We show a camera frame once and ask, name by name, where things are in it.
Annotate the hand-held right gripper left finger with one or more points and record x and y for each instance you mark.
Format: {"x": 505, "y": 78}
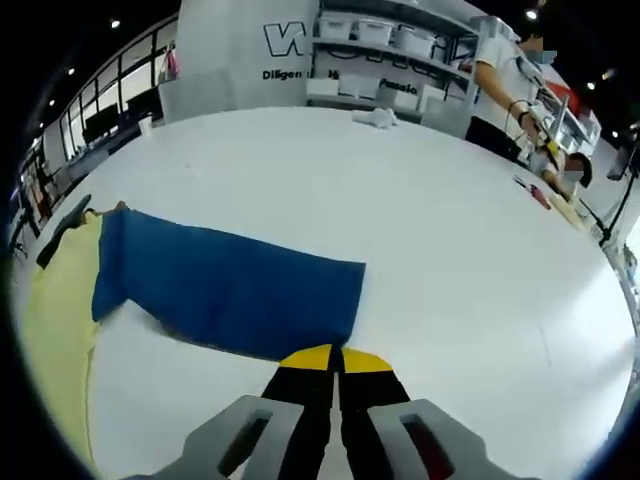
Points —
{"x": 295, "y": 400}

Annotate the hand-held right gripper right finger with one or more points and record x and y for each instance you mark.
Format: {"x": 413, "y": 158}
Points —
{"x": 370, "y": 400}

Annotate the yellow blue grey garment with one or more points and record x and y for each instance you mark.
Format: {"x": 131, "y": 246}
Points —
{"x": 225, "y": 290}

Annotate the small red tool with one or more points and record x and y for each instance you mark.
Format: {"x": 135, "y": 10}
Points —
{"x": 541, "y": 196}

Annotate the white crumpled cloth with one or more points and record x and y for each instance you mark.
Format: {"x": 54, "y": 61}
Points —
{"x": 377, "y": 119}

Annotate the white paper cup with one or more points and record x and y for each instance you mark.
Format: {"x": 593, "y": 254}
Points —
{"x": 145, "y": 125}

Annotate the black tripod stand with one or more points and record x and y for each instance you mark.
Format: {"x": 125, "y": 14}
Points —
{"x": 620, "y": 210}

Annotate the wide black monitor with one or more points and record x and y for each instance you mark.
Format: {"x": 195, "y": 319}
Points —
{"x": 142, "y": 110}

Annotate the small black monitor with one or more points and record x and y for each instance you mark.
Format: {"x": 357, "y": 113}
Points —
{"x": 100, "y": 125}

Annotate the grey metal shelf rack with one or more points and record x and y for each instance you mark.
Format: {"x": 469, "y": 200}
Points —
{"x": 390, "y": 55}

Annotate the pink hanging cloth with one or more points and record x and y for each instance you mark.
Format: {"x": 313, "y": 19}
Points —
{"x": 173, "y": 62}

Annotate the row of white storage bins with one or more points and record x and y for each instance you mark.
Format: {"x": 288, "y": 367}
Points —
{"x": 375, "y": 30}

